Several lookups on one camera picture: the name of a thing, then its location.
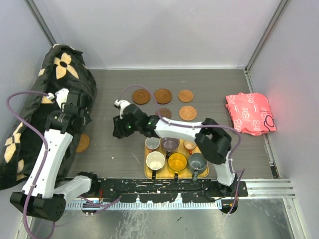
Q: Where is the dark walnut coaster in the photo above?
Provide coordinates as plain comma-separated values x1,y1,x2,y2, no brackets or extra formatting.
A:
155,108,172,119

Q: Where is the light woven coaster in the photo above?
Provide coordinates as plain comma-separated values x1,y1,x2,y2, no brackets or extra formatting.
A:
76,133,90,153

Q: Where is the dark brown ringed coaster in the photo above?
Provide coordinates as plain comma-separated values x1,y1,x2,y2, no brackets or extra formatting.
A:
154,89,172,105

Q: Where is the light wooden coaster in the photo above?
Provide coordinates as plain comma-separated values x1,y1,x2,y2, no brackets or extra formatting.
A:
178,90,194,103
179,106,197,121

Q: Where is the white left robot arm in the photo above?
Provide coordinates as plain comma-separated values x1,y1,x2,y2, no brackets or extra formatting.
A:
9,88,100,222

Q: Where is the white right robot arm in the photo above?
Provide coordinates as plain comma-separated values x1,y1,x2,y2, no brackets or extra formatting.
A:
113,100,241,196

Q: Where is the small orange cup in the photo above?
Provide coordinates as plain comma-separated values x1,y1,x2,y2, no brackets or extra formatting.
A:
183,140,197,155

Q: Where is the small white mug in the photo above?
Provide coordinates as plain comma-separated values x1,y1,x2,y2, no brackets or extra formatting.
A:
145,137,160,152

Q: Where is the black floral plush blanket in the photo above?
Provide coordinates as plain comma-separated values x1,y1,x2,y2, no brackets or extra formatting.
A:
0,44,97,190

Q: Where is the purple glass mug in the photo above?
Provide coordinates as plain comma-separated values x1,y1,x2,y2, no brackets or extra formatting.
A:
161,137,180,159

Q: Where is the large white mug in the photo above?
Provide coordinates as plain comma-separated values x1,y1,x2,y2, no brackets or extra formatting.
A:
146,151,165,180

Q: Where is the yellow plastic tray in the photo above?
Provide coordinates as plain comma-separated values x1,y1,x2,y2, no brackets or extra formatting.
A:
145,137,209,180

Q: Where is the yellow mug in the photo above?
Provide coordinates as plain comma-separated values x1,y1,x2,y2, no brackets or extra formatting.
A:
167,153,187,181

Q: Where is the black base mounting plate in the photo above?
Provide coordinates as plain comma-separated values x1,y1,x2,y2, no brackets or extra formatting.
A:
82,178,248,203

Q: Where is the grey mug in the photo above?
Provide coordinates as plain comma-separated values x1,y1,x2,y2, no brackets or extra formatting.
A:
188,153,207,181

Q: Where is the pink patterned plastic package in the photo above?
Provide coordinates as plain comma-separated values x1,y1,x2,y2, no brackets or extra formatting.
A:
226,93,276,136

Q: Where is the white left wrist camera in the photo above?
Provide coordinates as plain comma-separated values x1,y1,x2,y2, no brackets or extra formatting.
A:
46,88,69,106

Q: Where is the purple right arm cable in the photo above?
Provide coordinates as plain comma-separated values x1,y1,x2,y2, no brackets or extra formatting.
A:
119,85,246,215

